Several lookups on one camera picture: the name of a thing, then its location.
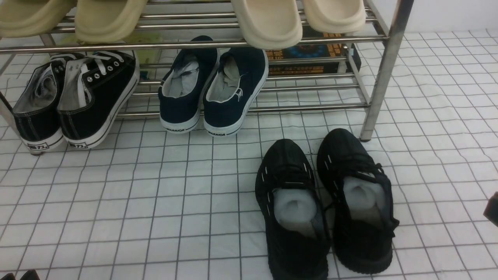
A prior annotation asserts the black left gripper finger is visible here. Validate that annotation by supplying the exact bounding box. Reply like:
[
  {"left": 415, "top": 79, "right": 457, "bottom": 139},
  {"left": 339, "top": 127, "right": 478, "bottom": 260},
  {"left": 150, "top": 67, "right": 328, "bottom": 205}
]
[{"left": 1, "top": 273, "right": 16, "bottom": 280}]

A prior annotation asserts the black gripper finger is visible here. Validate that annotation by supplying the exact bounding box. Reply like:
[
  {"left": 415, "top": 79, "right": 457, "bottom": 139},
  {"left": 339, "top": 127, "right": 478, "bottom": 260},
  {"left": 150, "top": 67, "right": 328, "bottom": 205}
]
[{"left": 20, "top": 270, "right": 40, "bottom": 280}]

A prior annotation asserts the black knit sneaker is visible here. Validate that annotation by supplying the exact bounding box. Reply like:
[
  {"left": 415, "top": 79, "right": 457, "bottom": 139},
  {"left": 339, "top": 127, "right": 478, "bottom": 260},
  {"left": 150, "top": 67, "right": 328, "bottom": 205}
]
[
  {"left": 255, "top": 139, "right": 331, "bottom": 280},
  {"left": 316, "top": 128, "right": 400, "bottom": 274}
]

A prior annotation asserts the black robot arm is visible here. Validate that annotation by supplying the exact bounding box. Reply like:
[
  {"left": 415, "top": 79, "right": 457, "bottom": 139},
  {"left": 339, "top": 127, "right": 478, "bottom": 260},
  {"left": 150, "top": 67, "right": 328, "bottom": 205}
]
[{"left": 1, "top": 185, "right": 497, "bottom": 280}]

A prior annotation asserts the yellow-green package behind rack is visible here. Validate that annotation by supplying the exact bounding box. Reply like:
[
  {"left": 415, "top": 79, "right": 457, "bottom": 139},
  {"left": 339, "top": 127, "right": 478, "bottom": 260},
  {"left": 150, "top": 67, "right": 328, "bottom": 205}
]
[{"left": 123, "top": 31, "right": 163, "bottom": 80}]

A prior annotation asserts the silver metal shoe rack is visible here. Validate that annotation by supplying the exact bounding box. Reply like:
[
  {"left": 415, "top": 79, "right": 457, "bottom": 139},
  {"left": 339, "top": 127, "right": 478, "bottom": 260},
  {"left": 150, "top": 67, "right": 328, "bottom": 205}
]
[{"left": 1, "top": 0, "right": 413, "bottom": 142}]

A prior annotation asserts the white grid floor cloth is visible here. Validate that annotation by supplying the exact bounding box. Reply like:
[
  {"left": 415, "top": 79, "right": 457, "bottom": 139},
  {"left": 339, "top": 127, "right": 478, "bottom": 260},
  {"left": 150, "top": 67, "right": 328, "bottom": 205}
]
[{"left": 0, "top": 30, "right": 498, "bottom": 280}]

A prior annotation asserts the black canvas sneaker left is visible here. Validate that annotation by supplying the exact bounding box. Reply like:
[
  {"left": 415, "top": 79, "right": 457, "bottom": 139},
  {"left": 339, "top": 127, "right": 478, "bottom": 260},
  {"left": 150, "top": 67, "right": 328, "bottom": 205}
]
[{"left": 12, "top": 53, "right": 84, "bottom": 152}]

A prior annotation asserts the black canvas sneaker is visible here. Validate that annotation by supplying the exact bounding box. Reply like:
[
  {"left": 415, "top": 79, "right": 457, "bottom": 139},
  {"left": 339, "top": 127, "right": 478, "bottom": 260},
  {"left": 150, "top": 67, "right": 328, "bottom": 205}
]
[
  {"left": 12, "top": 53, "right": 84, "bottom": 152},
  {"left": 57, "top": 50, "right": 139, "bottom": 150}
]

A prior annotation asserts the black canvas sneaker right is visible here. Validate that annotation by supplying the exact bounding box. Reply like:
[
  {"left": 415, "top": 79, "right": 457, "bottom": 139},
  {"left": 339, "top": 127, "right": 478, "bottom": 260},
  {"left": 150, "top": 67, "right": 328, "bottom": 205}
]
[{"left": 57, "top": 50, "right": 139, "bottom": 150}]

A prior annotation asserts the navy slip-on shoe left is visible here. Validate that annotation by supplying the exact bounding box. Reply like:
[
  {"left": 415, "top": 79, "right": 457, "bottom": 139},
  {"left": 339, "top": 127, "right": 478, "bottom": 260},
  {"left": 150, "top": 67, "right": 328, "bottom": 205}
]
[{"left": 158, "top": 47, "right": 219, "bottom": 134}]

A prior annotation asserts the navy slip-on shoe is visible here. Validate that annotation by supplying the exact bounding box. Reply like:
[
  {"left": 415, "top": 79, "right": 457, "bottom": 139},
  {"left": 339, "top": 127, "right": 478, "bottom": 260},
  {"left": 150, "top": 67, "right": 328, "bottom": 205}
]
[
  {"left": 158, "top": 47, "right": 219, "bottom": 134},
  {"left": 203, "top": 47, "right": 269, "bottom": 137}
]

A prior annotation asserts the olive slipper far left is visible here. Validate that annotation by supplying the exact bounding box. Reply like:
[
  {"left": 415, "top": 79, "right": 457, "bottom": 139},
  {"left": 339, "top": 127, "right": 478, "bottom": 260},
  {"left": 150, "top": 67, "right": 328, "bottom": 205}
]
[{"left": 0, "top": 0, "right": 77, "bottom": 38}]

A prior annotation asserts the olive slipper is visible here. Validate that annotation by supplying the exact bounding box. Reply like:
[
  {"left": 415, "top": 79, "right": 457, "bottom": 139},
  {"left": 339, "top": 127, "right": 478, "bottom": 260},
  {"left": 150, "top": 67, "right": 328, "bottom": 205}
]
[
  {"left": 0, "top": 0, "right": 77, "bottom": 38},
  {"left": 74, "top": 0, "right": 148, "bottom": 43}
]

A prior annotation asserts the navy slip-on shoe right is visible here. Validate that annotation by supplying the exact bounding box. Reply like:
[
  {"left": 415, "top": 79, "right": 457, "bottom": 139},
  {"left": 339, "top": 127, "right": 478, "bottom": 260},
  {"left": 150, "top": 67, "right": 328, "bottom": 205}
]
[{"left": 203, "top": 47, "right": 269, "bottom": 137}]

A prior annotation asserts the cream slipper left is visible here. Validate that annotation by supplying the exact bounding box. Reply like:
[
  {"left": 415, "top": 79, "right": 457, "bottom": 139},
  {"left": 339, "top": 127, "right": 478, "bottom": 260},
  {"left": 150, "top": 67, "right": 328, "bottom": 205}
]
[{"left": 231, "top": 0, "right": 303, "bottom": 50}]

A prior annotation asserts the cream slipper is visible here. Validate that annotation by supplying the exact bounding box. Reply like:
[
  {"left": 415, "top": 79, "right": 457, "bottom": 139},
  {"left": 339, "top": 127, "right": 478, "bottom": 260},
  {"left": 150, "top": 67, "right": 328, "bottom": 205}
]
[
  {"left": 231, "top": 0, "right": 303, "bottom": 50},
  {"left": 302, "top": 0, "right": 366, "bottom": 34}
]

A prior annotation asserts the black orange printed box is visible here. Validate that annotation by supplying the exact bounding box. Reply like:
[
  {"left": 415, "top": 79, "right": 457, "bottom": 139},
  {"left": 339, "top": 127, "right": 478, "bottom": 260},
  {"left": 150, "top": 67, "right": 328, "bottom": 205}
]
[{"left": 266, "top": 43, "right": 343, "bottom": 76}]

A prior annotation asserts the cream slipper right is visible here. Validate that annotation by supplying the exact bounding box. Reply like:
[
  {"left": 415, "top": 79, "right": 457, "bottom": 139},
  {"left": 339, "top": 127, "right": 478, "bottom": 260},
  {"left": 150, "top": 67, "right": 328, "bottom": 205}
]
[{"left": 302, "top": 0, "right": 366, "bottom": 34}]

